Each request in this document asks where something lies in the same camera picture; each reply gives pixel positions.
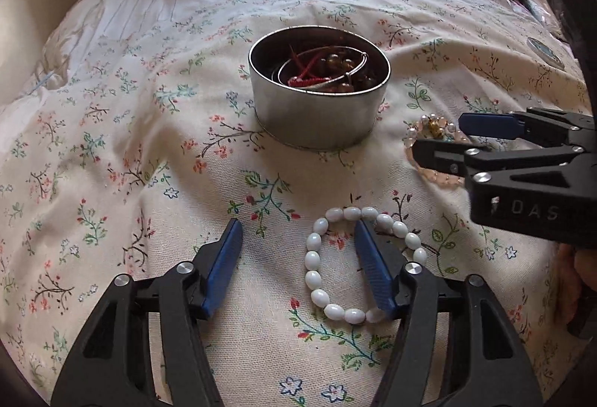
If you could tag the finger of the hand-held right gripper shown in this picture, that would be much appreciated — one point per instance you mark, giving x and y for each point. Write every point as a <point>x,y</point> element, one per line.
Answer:
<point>443,155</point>
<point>489,123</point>

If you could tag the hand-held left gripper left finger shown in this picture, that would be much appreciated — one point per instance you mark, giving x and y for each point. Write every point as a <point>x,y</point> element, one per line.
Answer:
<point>223,267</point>

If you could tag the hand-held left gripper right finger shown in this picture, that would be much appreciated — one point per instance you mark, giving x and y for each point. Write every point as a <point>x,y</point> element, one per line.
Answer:
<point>373,267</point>

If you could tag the round metal tin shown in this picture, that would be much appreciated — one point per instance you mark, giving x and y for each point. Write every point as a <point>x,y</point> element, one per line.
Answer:
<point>317,118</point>

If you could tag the small round printed disc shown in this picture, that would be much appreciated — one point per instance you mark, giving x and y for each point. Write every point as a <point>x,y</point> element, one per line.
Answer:
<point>545,54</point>

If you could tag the clear plastic bag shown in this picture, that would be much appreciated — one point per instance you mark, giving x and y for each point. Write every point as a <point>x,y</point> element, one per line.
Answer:
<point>536,6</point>

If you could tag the silver bangle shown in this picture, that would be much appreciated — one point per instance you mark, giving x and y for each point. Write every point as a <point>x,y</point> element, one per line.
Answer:
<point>326,86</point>

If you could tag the floral bedsheet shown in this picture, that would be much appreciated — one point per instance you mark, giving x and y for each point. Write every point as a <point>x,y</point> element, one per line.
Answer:
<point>140,132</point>

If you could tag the white striped quilt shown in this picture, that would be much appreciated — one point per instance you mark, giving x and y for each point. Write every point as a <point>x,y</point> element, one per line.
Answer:
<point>116,10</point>

